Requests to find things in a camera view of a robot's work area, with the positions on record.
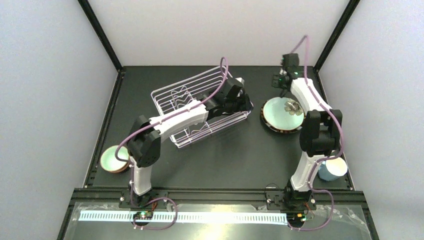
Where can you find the black right frame post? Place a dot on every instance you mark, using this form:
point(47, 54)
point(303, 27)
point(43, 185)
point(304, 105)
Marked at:
point(336, 33)

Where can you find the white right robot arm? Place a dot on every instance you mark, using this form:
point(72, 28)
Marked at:
point(320, 133)

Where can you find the black left frame post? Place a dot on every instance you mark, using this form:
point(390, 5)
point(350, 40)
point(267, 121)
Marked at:
point(98, 29)

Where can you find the mint green flower plate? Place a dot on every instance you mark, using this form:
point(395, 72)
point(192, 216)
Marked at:
point(281, 114)

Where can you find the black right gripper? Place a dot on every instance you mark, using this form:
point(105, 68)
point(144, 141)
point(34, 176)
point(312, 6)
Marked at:
point(278, 81)

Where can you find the blue ceramic mug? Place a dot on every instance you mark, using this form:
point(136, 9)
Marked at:
point(333, 169)

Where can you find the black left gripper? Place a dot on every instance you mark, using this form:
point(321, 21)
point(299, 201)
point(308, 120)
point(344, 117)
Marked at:
point(241, 100)

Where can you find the black frame post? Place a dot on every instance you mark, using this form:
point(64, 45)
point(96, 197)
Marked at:
point(336, 33)
point(98, 29)

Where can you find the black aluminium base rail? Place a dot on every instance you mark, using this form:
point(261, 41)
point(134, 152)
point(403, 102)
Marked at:
point(207, 196)

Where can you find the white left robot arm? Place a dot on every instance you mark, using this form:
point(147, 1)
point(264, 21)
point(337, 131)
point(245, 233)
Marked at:
point(144, 143)

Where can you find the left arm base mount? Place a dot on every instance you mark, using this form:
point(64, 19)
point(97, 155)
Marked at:
point(145, 205)

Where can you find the mint green brown bowl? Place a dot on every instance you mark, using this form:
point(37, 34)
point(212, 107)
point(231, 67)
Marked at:
point(110, 163)

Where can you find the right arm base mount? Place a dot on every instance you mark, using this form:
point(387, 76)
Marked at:
point(299, 207)

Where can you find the white slotted cable duct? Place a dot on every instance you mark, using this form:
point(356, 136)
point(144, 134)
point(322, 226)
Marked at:
point(184, 217)

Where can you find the white wire dish rack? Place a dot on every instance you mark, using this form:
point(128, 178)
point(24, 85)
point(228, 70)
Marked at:
point(179, 94)

